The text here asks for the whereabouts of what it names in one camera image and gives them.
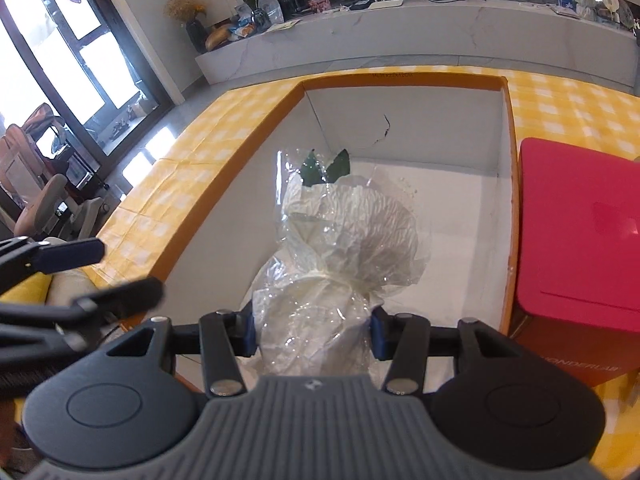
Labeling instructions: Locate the dried yellow flowers black vase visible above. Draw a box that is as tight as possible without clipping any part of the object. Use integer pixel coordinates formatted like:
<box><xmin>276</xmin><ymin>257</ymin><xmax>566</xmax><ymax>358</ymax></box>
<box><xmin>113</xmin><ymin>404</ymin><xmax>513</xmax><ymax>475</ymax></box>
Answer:
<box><xmin>163</xmin><ymin>0</ymin><xmax>212</xmax><ymax>54</ymax></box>

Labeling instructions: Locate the orange cardboard box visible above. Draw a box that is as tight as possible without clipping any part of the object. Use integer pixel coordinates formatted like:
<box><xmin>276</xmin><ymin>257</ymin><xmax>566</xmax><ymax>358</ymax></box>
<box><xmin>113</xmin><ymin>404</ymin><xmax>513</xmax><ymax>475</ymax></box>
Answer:
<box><xmin>97</xmin><ymin>73</ymin><xmax>522</xmax><ymax>382</ymax></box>

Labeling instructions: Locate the brown chair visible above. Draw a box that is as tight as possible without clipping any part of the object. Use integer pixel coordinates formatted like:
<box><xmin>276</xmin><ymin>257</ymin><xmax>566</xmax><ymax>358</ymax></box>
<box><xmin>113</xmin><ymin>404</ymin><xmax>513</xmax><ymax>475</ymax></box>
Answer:
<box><xmin>0</xmin><ymin>102</ymin><xmax>67</xmax><ymax>197</ymax></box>

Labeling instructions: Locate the beige office chair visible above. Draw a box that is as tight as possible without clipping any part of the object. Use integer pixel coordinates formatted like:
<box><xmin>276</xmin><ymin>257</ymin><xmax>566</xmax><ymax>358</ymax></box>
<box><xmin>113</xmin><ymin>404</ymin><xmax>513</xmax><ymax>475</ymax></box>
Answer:
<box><xmin>14</xmin><ymin>173</ymin><xmax>107</xmax><ymax>242</ymax></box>

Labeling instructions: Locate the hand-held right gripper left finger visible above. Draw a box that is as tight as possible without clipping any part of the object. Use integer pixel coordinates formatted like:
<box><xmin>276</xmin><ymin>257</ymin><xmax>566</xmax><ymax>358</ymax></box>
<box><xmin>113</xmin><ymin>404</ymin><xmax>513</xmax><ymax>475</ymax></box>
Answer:
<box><xmin>102</xmin><ymin>309</ymin><xmax>259</xmax><ymax>399</ymax></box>

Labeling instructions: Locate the beige sofa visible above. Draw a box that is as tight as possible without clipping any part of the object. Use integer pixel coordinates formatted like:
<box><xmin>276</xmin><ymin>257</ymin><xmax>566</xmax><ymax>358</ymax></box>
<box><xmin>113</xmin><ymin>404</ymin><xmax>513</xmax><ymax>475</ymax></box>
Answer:
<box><xmin>0</xmin><ymin>269</ymin><xmax>101</xmax><ymax>311</ymax></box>

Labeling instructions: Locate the yellow checked tablecloth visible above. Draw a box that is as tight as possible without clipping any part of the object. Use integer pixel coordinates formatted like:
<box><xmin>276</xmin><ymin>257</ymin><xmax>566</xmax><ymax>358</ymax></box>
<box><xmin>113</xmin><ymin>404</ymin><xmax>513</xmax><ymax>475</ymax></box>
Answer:
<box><xmin>0</xmin><ymin>64</ymin><xmax>640</xmax><ymax>480</ymax></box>

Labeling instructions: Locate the black framed glass door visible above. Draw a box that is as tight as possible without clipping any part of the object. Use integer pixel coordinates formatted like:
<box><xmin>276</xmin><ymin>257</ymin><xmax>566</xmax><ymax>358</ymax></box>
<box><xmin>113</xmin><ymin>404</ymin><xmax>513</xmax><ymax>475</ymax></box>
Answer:
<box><xmin>0</xmin><ymin>0</ymin><xmax>177</xmax><ymax>157</ymax></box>

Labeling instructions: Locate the plastic white bouquet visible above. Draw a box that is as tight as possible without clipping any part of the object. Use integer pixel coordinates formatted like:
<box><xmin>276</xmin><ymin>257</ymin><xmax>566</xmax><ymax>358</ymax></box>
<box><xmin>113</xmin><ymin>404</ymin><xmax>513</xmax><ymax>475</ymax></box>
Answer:
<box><xmin>240</xmin><ymin>146</ymin><xmax>432</xmax><ymax>377</ymax></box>

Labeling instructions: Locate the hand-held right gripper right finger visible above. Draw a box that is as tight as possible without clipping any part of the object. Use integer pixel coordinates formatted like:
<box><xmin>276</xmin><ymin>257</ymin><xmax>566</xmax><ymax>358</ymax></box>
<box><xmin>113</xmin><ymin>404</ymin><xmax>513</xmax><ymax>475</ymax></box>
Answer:
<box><xmin>369</xmin><ymin>305</ymin><xmax>522</xmax><ymax>397</ymax></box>

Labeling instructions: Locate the white marble tv cabinet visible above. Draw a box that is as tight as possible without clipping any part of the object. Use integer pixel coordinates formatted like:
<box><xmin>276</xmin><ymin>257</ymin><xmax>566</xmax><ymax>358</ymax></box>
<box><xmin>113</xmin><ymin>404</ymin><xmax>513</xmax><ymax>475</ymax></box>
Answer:
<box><xmin>194</xmin><ymin>0</ymin><xmax>640</xmax><ymax>107</ymax></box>

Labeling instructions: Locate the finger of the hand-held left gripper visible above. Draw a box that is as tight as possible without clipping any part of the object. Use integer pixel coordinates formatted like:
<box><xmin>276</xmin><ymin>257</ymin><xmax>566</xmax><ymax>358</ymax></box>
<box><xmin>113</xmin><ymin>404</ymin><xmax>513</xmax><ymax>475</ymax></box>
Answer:
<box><xmin>0</xmin><ymin>276</ymin><xmax>166</xmax><ymax>357</ymax></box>
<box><xmin>0</xmin><ymin>236</ymin><xmax>107</xmax><ymax>292</ymax></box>

